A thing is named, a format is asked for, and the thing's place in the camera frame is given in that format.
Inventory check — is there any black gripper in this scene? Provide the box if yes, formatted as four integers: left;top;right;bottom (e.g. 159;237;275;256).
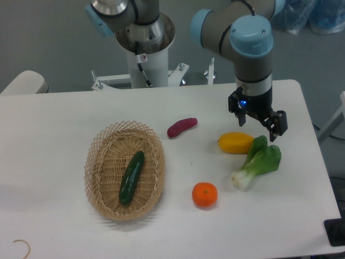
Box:
228;87;287;142

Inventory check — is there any green cucumber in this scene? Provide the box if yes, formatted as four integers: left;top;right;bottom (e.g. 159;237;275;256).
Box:
119;151;145;206

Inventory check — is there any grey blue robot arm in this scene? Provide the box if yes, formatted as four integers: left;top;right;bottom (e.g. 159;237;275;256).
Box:
85;1;288;140

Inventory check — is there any woven wicker basket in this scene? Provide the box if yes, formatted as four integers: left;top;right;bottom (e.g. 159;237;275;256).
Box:
85;121;165;221

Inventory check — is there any yellow mango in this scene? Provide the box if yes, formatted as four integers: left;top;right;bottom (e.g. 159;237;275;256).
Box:
218;132;254;154

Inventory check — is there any green bok choy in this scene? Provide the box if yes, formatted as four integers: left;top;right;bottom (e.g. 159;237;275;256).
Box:
231;135;281;190

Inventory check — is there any purple sweet potato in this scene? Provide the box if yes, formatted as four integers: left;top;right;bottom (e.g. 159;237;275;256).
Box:
167;118;198;138

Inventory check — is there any orange tangerine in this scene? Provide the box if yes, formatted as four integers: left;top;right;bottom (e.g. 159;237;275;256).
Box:
191;182;218;208

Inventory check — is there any blue plastic bag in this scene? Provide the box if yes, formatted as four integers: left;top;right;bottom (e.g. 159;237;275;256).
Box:
271;0;344;35

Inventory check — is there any black device at edge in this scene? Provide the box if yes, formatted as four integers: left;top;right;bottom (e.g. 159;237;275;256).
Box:
323;218;344;247

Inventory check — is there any white chair armrest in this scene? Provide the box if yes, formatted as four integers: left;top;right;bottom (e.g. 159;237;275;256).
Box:
1;70;51;96

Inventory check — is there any tan rubber band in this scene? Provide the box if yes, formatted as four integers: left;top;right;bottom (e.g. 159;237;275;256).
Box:
12;239;31;258

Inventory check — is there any white table leg frame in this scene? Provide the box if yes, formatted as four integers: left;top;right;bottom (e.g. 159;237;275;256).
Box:
316;91;344;143

